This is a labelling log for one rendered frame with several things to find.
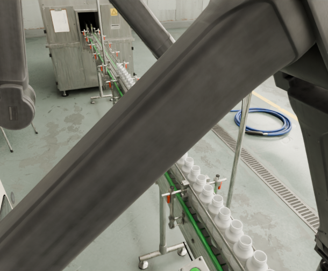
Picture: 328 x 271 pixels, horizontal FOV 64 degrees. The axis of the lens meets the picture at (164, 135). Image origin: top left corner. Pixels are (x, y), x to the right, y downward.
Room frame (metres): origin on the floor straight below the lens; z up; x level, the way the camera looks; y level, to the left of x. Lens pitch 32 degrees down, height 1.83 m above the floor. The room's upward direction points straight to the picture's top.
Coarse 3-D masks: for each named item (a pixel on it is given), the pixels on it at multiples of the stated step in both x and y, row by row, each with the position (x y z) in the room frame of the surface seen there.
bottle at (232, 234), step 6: (234, 222) 0.56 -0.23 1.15; (240, 222) 0.55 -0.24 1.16; (228, 228) 0.56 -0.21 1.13; (234, 228) 0.53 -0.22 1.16; (240, 228) 0.53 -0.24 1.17; (228, 234) 0.54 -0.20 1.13; (234, 234) 0.53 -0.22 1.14; (240, 234) 0.53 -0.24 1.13; (228, 240) 0.53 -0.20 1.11; (234, 240) 0.52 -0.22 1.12; (222, 246) 0.55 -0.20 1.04; (228, 252) 0.52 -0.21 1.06; (228, 258) 0.52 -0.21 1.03
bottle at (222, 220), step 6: (222, 210) 0.61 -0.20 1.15; (228, 210) 0.61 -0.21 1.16; (216, 216) 0.61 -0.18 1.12; (222, 216) 0.58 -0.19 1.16; (228, 216) 0.58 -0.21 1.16; (216, 222) 0.59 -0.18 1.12; (222, 222) 0.58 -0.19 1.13; (228, 222) 0.58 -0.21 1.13; (222, 228) 0.57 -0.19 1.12; (216, 234) 0.58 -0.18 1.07; (222, 234) 0.57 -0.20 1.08; (216, 240) 0.58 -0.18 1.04; (222, 240) 0.57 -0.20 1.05
